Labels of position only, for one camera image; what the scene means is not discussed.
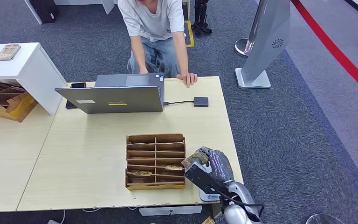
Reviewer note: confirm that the person's left hand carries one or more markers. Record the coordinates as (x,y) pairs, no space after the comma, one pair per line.
(188,79)

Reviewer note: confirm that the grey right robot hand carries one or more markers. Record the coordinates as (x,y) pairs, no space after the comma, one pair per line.
(220,168)

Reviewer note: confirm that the person's right hand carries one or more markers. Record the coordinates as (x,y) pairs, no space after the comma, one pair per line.
(144,71)

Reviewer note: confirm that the gold patterned ID card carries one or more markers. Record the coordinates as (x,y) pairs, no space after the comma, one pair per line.
(194,157)

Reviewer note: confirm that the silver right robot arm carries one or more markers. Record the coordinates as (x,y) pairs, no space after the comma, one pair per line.
(240,198)

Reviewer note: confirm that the person's right forearm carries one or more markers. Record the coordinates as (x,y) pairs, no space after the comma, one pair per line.
(138,52)

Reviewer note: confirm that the person's left forearm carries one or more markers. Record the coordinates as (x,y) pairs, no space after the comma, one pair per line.
(180,52)

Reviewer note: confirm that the white card reader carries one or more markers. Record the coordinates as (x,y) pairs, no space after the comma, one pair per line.
(211,197)

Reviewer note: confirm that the patterned room key card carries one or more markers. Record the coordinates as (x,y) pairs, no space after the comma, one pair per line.
(174,168)
(142,173)

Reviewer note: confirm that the person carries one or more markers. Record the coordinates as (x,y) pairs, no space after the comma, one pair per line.
(154,18)

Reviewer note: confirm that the cardboard slotted card tray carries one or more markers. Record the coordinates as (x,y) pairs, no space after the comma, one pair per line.
(142,185)

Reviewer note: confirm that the small black square box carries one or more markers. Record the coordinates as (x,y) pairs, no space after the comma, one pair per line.
(201,101)

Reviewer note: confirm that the grey laptop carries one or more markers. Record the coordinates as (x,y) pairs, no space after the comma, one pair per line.
(105,99)

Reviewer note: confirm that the black robot legs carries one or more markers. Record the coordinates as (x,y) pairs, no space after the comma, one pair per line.
(201,18)

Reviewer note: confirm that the white bar under table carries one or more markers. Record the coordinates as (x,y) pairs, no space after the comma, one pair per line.
(169,211)

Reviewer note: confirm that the black smartphone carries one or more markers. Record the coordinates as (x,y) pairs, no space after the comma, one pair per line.
(77,85)

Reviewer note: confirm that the white desk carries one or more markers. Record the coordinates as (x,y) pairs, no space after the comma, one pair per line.
(106,4)

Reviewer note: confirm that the grey standing kiosk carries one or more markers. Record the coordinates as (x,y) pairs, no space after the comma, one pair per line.
(265,46)

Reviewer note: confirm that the white side table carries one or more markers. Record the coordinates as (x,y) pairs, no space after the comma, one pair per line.
(34,71)

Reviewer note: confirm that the grey rounded shell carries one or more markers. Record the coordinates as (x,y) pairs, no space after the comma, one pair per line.
(324,219)

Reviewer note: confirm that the stack of patterned cards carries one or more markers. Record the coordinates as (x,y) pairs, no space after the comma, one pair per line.
(8,52)

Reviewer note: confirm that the brown cardboard divider box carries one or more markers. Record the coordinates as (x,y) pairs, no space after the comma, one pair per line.
(9,105)

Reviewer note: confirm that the white adapter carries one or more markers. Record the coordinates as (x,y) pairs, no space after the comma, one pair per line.
(53,222)

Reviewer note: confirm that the yellow frame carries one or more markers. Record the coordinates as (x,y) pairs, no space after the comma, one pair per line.
(190,34)

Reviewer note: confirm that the chrome stanchion post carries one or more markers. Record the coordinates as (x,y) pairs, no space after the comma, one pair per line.
(240,48)

